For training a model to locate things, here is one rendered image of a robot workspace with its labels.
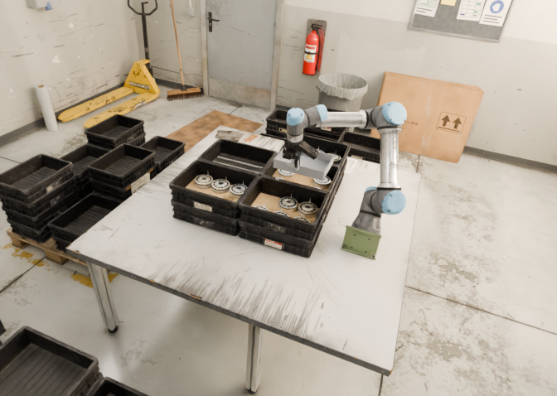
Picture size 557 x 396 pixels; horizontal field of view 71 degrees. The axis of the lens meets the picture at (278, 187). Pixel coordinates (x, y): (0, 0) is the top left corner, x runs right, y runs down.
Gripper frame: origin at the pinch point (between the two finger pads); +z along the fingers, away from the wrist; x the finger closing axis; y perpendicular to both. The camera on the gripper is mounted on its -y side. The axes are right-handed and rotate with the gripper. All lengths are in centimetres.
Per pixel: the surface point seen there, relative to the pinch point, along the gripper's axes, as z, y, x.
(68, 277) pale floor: 94, 144, 58
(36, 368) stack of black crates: 26, 79, 118
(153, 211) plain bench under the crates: 31, 76, 28
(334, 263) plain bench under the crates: 31, -28, 30
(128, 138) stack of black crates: 74, 162, -58
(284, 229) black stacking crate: 15.6, -1.4, 27.8
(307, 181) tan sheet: 31.7, -0.2, -20.1
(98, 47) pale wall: 109, 322, -222
